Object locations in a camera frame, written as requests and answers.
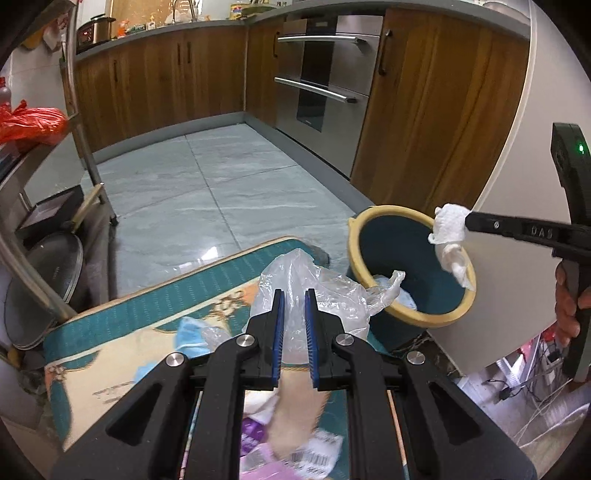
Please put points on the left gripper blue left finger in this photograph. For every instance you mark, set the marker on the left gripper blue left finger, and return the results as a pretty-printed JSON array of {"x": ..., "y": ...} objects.
[{"x": 277, "y": 315}]

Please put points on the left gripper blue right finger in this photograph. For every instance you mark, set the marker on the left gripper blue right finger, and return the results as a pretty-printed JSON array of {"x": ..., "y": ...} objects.
[{"x": 310, "y": 306}]

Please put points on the clear plastic bag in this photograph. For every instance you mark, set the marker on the clear plastic bag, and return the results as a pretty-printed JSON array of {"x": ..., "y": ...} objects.
[{"x": 295, "y": 273}]

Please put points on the white paper tissue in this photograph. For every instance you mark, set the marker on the white paper tissue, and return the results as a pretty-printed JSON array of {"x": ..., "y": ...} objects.
[{"x": 448, "y": 234}]

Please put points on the wooden kitchen cabinets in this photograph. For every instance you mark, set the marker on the wooden kitchen cabinets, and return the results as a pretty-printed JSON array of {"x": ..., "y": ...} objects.
[{"x": 446, "y": 89}]

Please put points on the person's right hand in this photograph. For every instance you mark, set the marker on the person's right hand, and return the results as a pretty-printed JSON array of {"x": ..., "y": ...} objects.
[{"x": 566, "y": 307}]

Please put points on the white refrigerator door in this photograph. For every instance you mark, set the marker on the white refrigerator door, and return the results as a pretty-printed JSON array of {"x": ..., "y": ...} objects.
[{"x": 507, "y": 237}]

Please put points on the blue surgical face mask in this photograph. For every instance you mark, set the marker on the blue surgical face mask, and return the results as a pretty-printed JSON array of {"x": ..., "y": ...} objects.
[{"x": 188, "y": 336}]

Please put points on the teal bin with yellow rim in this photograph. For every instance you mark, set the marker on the teal bin with yellow rim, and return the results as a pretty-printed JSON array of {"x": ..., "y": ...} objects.
[{"x": 387, "y": 238}]

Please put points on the teal orange patterned mat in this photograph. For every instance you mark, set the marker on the teal orange patterned mat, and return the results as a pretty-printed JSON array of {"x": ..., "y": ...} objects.
[{"x": 93, "y": 360}]

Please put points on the white barcode label wrapper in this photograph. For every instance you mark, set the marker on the white barcode label wrapper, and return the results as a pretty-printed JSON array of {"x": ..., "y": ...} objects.
[{"x": 317, "y": 457}]

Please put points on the pan with glass lid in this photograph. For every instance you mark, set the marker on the pan with glass lid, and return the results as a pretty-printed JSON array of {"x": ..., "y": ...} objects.
[{"x": 54, "y": 284}]

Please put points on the black square tray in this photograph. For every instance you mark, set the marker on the black square tray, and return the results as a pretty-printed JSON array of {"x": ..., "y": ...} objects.
[{"x": 52, "y": 212}]

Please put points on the stainless steel oven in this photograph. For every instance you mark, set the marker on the stainless steel oven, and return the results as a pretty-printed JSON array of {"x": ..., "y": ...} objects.
[{"x": 326, "y": 71}]

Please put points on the red plastic bag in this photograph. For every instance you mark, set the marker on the red plastic bag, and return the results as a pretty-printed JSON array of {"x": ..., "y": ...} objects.
[{"x": 46, "y": 126}]

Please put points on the stainless steel shelf rack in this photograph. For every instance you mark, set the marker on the stainless steel shelf rack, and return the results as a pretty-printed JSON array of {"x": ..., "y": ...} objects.
[{"x": 38, "y": 67}]

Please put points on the silver rice cooker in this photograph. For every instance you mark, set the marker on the silver rice cooker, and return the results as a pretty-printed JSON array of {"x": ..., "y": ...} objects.
[{"x": 94, "y": 32}]

